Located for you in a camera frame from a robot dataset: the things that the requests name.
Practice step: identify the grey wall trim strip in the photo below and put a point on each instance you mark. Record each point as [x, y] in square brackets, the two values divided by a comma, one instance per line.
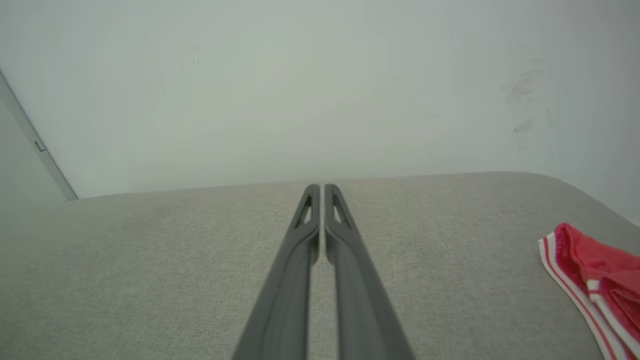
[37, 142]

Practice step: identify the red white basketball jersey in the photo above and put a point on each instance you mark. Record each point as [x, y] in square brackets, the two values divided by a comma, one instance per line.
[600, 265]

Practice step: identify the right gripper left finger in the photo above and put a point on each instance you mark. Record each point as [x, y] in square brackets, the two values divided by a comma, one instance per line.
[285, 300]

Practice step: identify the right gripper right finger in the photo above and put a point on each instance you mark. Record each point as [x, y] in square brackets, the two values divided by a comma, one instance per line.
[362, 300]

